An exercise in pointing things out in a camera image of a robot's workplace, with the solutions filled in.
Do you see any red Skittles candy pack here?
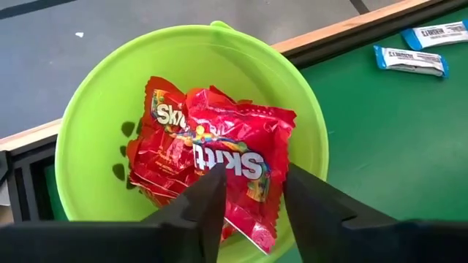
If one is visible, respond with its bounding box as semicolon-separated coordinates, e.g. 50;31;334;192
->
182;85;298;256
126;127;200;209
142;75;193;137

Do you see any white blue Hershey's bar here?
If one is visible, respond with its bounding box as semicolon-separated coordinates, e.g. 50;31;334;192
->
400;20;468;51
372;45;450;79

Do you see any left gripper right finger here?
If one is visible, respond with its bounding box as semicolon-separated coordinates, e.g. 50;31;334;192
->
284;163;398;263

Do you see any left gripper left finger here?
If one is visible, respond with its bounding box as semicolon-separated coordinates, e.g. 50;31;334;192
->
142;164;227;263

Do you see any lime green plastic bucket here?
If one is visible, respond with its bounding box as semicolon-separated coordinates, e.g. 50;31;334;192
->
54;20;330;263

